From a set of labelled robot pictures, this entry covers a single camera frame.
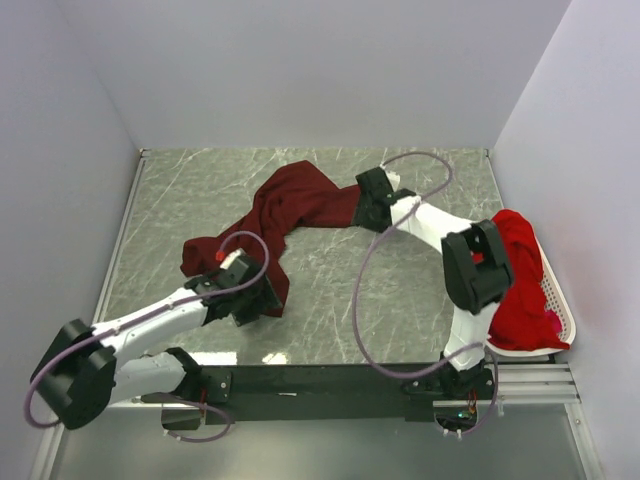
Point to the white perforated laundry basket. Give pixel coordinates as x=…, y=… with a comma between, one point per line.
x=554, y=300

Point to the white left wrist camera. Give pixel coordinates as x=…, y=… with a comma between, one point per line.
x=229, y=259

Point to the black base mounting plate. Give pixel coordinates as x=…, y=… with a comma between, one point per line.
x=328, y=392

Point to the pink garment in basket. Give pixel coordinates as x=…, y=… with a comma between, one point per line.
x=554, y=321

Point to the bright red t shirt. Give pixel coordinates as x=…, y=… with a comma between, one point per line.
x=519, y=323

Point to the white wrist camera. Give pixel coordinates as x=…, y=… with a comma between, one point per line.
x=229, y=259
x=393, y=178

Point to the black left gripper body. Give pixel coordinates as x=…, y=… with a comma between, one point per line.
x=254, y=302

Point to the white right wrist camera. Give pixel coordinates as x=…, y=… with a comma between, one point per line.
x=393, y=178

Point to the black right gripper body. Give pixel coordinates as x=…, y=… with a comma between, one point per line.
x=365, y=219

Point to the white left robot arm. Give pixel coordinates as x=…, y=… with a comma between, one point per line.
x=87, y=368

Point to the dark red t shirt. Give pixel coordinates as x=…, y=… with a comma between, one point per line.
x=296, y=195

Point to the aluminium frame rail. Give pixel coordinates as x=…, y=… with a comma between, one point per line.
x=530, y=429

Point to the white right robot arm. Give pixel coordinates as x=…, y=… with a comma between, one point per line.
x=476, y=268

